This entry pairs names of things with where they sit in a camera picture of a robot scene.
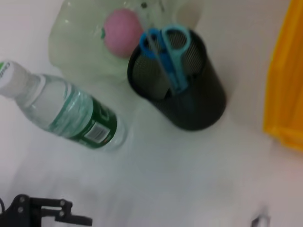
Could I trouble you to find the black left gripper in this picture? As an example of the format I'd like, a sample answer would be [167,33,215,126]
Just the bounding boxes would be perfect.
[0,193,93,227]

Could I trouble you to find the clear green-label water bottle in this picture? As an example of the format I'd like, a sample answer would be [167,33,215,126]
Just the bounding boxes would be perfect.
[0,60,127,153]

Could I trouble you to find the blue teal scissors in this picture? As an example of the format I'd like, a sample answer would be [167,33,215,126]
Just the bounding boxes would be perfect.
[139,25,191,95]

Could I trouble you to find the pink peach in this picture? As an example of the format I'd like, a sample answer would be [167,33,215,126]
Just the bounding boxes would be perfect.
[103,8,144,57]

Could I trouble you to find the white grey ballpoint pen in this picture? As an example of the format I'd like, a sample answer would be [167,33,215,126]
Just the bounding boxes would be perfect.
[250,207,271,227]

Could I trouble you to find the translucent green fruit plate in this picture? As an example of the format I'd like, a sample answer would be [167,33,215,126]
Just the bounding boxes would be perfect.
[48,0,204,83]

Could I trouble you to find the black mesh pen holder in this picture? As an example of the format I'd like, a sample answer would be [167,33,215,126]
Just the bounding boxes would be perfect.
[127,28,227,131]

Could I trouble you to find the yellow plastic bin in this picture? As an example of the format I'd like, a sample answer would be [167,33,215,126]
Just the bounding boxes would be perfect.
[263,0,303,152]

